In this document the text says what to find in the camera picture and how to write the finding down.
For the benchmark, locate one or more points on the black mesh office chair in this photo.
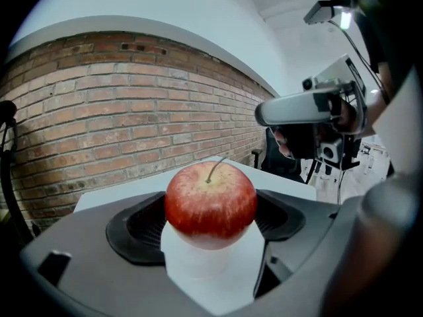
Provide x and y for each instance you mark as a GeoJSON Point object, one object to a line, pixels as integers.
{"type": "Point", "coordinates": [274, 163]}

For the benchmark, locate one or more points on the grey head-mounted camera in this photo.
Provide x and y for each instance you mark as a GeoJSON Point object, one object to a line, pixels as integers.
{"type": "Point", "coordinates": [319, 12]}

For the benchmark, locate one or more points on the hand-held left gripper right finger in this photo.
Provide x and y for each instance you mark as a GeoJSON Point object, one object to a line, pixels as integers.
{"type": "Point", "coordinates": [297, 243]}

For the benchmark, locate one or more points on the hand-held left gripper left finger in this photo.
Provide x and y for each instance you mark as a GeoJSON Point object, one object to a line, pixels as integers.
{"type": "Point", "coordinates": [99, 276]}

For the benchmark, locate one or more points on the person's right forearm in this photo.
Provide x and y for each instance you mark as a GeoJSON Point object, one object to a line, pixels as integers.
{"type": "Point", "coordinates": [378, 111]}

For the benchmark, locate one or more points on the person's right hand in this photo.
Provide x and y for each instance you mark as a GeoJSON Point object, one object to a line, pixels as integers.
{"type": "Point", "coordinates": [282, 142]}

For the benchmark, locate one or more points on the red apple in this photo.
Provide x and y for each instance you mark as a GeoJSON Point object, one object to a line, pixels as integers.
{"type": "Point", "coordinates": [208, 210]}

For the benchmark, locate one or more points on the person's black clothing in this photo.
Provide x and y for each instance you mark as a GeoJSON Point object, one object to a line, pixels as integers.
{"type": "Point", "coordinates": [390, 18]}

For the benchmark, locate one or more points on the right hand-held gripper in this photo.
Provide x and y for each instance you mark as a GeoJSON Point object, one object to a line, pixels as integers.
{"type": "Point", "coordinates": [337, 71]}

